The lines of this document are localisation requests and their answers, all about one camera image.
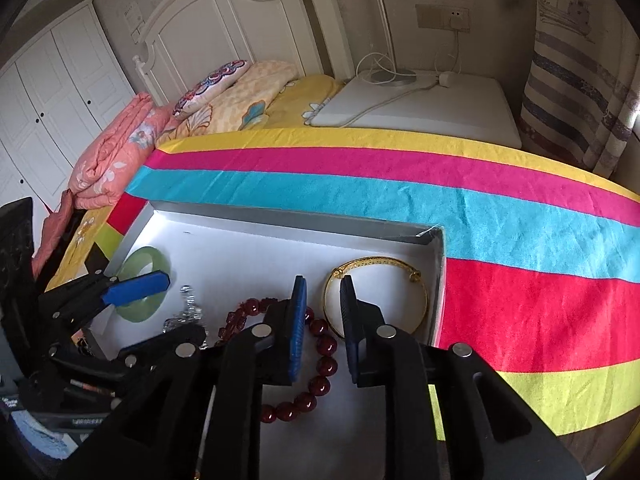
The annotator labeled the silver flower brooch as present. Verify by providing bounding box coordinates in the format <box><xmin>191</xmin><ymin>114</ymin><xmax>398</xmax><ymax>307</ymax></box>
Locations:
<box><xmin>163</xmin><ymin>285</ymin><xmax>208</xmax><ymax>350</ymax></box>

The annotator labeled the gold bangle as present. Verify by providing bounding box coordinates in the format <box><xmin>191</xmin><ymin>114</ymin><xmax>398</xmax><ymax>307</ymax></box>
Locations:
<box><xmin>321</xmin><ymin>256</ymin><xmax>430</xmax><ymax>338</ymax></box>

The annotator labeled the grey white jewelry tray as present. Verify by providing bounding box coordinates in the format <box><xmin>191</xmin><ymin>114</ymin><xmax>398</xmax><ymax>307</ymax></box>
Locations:
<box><xmin>90</xmin><ymin>202</ymin><xmax>446</xmax><ymax>479</ymax></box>

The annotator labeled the green jade bangle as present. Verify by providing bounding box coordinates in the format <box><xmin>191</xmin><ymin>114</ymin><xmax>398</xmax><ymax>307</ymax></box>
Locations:
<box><xmin>115</xmin><ymin>246</ymin><xmax>170</xmax><ymax>323</ymax></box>

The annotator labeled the folded pink quilt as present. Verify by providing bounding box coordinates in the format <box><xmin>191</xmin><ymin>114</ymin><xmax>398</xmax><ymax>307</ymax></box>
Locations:
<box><xmin>67</xmin><ymin>93</ymin><xmax>171</xmax><ymax>210</ymax></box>

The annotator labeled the striped colourful blanket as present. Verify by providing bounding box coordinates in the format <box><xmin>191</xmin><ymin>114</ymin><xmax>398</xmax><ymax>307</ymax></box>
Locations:
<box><xmin>49</xmin><ymin>127</ymin><xmax>639</xmax><ymax>474</ymax></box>

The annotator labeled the white wardrobe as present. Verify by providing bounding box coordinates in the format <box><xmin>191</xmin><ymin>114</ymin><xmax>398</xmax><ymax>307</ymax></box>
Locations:
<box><xmin>1</xmin><ymin>0</ymin><xmax>134</xmax><ymax>209</ymax></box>

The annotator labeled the beige floral pillow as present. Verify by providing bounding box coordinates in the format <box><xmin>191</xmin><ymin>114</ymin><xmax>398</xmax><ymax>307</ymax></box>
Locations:
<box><xmin>155</xmin><ymin>61</ymin><xmax>298</xmax><ymax>148</ymax></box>

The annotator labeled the yellow floral bedsheet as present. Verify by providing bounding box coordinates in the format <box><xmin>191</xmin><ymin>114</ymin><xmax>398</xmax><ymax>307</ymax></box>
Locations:
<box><xmin>255</xmin><ymin>75</ymin><xmax>344</xmax><ymax>128</ymax></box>

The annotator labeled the patterned round cushion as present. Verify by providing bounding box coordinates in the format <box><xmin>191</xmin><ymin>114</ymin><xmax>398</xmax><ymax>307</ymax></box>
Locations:
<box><xmin>172</xmin><ymin>60</ymin><xmax>252</xmax><ymax>120</ymax></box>

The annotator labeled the white nightstand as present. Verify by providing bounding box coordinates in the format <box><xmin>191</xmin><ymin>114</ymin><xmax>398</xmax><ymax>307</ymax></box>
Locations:
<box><xmin>309</xmin><ymin>72</ymin><xmax>522</xmax><ymax>150</ymax></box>

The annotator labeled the white bed headboard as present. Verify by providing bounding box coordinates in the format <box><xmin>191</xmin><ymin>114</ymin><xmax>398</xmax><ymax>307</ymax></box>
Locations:
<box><xmin>134</xmin><ymin>0</ymin><xmax>355</xmax><ymax>105</ymax></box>

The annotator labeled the patterned window curtain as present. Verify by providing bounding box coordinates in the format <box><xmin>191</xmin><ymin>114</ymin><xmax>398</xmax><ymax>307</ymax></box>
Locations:
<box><xmin>516</xmin><ymin>0</ymin><xmax>639</xmax><ymax>178</ymax></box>

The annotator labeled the dark red bead bracelet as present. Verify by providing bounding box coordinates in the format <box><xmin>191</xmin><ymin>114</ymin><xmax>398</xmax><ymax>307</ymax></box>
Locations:
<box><xmin>217</xmin><ymin>296</ymin><xmax>340</xmax><ymax>424</ymax></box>

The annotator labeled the white charger cable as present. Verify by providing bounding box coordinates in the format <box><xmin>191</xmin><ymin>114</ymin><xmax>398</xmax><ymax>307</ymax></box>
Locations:
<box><xmin>339</xmin><ymin>29</ymin><xmax>464</xmax><ymax>129</ymax></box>

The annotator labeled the wall power socket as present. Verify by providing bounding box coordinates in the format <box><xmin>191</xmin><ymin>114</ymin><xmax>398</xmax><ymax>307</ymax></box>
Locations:
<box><xmin>416</xmin><ymin>4</ymin><xmax>471</xmax><ymax>34</ymax></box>

